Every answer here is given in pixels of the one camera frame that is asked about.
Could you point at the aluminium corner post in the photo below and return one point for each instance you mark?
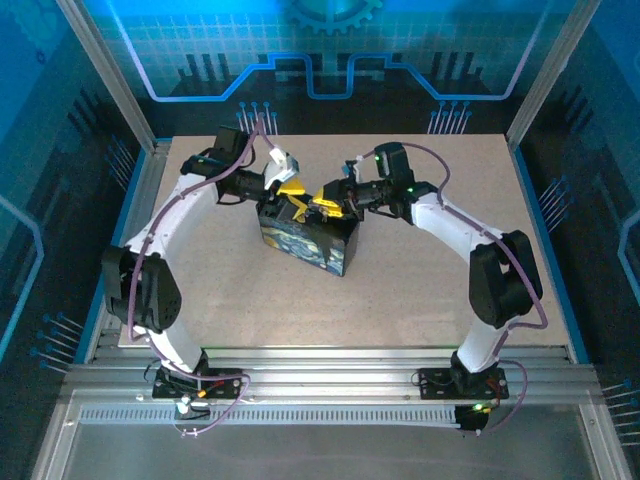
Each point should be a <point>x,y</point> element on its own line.
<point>107,80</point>
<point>555,70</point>

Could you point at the black box with painting print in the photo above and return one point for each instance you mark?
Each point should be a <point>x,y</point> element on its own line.
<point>310,245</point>

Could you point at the aluminium left corner post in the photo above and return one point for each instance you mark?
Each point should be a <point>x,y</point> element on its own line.
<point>107,80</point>

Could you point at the small dark padlock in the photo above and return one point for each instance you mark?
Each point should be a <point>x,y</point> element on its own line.
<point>314,214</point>

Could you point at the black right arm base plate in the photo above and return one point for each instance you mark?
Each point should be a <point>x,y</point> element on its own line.
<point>435,385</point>

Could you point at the blue right side strip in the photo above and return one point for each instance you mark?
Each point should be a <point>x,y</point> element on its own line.
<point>547,250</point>

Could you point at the small black controller box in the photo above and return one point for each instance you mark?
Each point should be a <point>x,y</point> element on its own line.
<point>470,420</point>

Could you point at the aluminium front frame rail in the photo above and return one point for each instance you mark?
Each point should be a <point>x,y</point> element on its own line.
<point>325,372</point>

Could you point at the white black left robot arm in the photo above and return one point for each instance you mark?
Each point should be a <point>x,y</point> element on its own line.
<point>190,210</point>

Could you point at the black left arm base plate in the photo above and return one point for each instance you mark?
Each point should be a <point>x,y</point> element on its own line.
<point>225,375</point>

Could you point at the aluminium right corner post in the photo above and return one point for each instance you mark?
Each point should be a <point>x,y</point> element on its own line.
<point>555,70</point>

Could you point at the grey metal front tray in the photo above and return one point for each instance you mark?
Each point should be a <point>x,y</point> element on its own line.
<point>325,452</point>

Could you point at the aluminium left side rail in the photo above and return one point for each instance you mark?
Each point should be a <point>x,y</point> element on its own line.
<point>145,200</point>

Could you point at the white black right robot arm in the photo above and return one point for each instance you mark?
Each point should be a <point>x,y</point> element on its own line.
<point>450,220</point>

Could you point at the small metal key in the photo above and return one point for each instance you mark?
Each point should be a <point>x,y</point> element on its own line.
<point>327,217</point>

